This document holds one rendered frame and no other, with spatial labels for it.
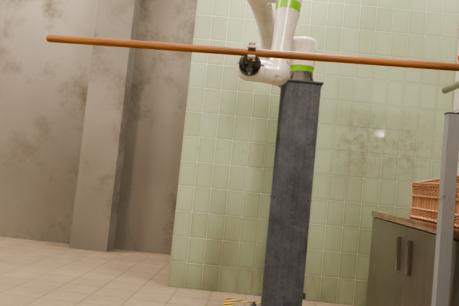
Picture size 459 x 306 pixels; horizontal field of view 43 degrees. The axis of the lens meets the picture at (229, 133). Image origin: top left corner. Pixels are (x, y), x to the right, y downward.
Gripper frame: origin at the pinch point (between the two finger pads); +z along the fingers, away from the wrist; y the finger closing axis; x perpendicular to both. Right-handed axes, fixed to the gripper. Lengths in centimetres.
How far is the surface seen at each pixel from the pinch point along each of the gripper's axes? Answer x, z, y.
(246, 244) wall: -9, -125, 88
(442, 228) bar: -64, 38, 58
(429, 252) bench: -70, 13, 69
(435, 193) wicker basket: -75, 0, 48
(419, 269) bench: -70, 3, 76
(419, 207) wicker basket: -75, -17, 54
